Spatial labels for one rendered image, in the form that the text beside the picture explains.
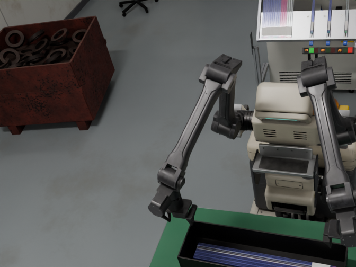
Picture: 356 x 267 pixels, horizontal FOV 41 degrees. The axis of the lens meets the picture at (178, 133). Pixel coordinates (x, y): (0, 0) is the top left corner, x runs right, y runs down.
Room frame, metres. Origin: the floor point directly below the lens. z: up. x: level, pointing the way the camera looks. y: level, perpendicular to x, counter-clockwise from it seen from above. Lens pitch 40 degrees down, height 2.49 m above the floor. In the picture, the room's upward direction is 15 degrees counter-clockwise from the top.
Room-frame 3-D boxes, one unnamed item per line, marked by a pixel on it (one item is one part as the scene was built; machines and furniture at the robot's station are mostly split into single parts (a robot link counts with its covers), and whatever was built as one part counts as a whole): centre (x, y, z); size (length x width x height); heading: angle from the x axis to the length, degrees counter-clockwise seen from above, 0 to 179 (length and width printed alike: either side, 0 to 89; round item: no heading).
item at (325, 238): (0.86, -0.39, 1.20); 0.07 x 0.07 x 0.09; 61
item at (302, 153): (1.40, -0.41, 0.99); 0.28 x 0.16 x 0.22; 60
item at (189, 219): (1.11, 0.05, 1.19); 0.07 x 0.07 x 0.09; 60
